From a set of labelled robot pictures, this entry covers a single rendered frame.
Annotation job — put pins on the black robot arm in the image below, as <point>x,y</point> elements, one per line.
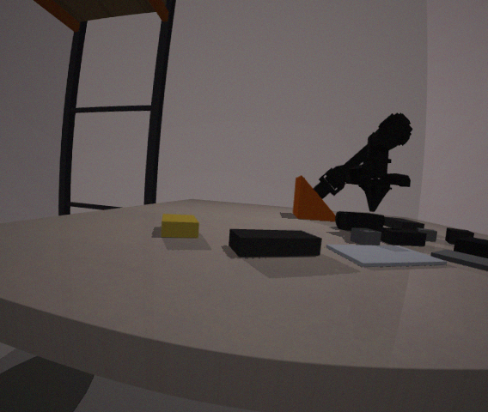
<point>394,130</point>

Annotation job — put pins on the yellow block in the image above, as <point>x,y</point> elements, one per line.
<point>179,226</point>

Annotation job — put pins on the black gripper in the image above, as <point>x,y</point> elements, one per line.
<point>376,189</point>

